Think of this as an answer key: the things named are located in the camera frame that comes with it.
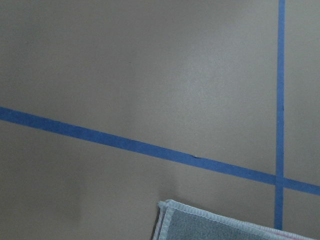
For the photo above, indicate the pink grey towel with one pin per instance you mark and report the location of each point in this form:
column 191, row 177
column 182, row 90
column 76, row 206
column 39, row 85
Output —
column 178, row 221

